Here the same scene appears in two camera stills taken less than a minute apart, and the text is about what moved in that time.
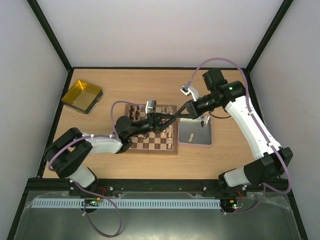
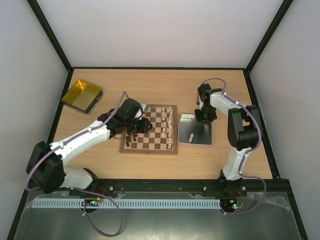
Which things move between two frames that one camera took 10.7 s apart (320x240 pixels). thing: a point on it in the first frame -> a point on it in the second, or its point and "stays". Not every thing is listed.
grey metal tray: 197,131 stays
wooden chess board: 164,142 stays
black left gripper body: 151,124 -> 131,127
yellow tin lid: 82,97 stays
